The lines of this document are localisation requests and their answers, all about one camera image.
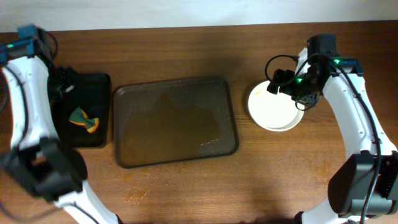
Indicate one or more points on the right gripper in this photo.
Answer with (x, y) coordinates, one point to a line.
(278, 81)

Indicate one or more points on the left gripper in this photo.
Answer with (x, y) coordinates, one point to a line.
(62, 90)

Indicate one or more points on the green and yellow sponge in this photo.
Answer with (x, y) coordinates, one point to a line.
(80, 118)

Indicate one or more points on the white plate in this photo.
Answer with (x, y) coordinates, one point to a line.
(263, 103)

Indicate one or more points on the pale blue-white plate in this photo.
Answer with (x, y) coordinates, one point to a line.
(279, 124)

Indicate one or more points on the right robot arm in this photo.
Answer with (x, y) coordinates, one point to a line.
(365, 186)

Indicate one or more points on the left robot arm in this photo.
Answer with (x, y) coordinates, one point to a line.
(38, 160)

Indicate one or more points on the black rectangular tray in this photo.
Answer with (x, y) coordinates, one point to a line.
(91, 93)

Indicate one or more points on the brown serving tray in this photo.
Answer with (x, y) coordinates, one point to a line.
(173, 121)

